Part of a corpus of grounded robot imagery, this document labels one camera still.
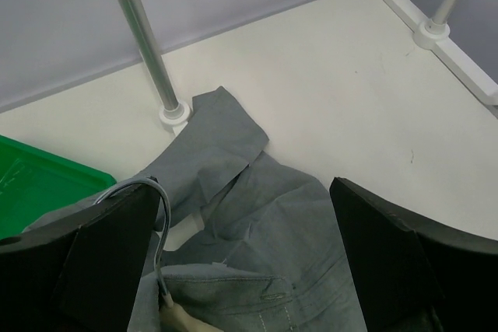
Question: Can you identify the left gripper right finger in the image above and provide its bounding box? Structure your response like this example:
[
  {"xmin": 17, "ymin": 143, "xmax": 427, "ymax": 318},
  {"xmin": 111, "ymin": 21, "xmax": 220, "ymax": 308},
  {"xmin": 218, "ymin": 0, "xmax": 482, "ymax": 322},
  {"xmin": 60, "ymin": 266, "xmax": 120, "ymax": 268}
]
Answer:
[{"xmin": 329, "ymin": 178, "xmax": 497, "ymax": 331}]

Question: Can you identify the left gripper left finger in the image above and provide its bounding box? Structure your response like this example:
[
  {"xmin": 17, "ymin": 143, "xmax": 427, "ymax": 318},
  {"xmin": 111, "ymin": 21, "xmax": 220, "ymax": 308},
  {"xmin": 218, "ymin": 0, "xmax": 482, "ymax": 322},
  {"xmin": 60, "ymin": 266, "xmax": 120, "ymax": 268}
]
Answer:
[{"xmin": 1, "ymin": 185, "xmax": 160, "ymax": 331}]

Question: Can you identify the cream hanger with metal hook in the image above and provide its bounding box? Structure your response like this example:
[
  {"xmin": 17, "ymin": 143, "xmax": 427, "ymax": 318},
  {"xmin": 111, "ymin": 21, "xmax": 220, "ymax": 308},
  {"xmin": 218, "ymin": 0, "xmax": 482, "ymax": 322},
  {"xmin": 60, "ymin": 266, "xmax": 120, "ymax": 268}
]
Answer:
[{"xmin": 93, "ymin": 177, "xmax": 220, "ymax": 331}]

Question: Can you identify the grey button-up shirt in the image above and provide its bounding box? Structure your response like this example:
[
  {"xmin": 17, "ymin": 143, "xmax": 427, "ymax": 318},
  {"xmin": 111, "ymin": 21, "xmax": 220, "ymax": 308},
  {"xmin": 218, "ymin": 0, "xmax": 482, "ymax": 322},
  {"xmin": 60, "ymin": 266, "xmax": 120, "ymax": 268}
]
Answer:
[{"xmin": 23, "ymin": 85, "xmax": 374, "ymax": 332}]

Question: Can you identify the green plastic tray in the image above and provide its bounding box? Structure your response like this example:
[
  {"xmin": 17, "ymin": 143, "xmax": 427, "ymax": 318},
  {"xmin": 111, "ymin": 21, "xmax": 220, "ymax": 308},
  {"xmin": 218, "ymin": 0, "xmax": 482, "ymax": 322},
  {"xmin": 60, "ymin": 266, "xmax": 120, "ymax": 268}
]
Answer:
[{"xmin": 1, "ymin": 136, "xmax": 116, "ymax": 239}]

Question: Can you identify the metal clothes rack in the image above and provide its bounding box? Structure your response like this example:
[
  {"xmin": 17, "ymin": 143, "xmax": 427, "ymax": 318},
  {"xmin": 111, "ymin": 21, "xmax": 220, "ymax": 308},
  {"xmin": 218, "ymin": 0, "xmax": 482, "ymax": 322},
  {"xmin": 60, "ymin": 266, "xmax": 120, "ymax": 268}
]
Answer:
[{"xmin": 117, "ymin": 0, "xmax": 497, "ymax": 135}]

